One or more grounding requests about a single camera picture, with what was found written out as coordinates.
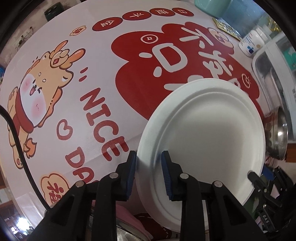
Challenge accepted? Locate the black cable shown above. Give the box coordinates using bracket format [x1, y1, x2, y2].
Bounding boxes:
[0, 105, 50, 212]

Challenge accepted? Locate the white medicine bottle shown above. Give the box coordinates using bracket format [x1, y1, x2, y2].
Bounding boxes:
[238, 26, 270, 57]

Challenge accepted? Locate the white bottle sterilizer cabinet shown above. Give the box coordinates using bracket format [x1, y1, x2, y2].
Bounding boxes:
[252, 33, 295, 143]

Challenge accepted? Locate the large steel bowl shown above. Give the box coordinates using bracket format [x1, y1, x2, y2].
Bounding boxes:
[263, 106, 288, 160]

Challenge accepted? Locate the printed pink tablecloth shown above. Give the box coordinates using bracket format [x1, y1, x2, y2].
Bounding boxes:
[1, 1, 268, 205]

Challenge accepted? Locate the white paper plate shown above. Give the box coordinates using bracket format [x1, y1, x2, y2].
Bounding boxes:
[135, 78, 265, 232]

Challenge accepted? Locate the teal cup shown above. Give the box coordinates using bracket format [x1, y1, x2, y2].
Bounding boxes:
[194, 0, 232, 18]

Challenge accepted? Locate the pink steel bowl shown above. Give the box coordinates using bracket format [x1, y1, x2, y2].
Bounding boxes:
[90, 200, 155, 241]

